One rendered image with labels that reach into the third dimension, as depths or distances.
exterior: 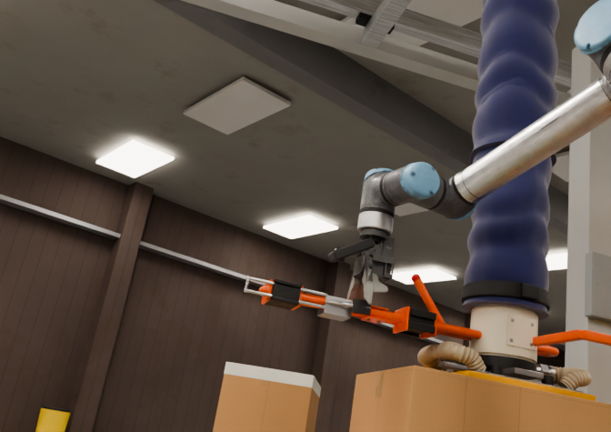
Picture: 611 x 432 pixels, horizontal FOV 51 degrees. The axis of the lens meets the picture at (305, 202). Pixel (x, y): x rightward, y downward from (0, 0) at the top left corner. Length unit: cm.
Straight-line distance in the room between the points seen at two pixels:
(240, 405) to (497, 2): 194
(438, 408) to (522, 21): 115
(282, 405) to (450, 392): 154
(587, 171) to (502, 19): 155
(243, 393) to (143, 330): 737
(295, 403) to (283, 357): 873
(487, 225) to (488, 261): 10
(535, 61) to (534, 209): 45
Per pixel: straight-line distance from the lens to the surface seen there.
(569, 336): 163
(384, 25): 373
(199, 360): 1075
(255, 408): 297
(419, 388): 148
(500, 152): 158
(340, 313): 158
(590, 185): 345
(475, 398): 154
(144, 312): 1030
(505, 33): 205
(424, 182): 158
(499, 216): 179
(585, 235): 337
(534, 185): 183
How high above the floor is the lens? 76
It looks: 20 degrees up
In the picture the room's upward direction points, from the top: 10 degrees clockwise
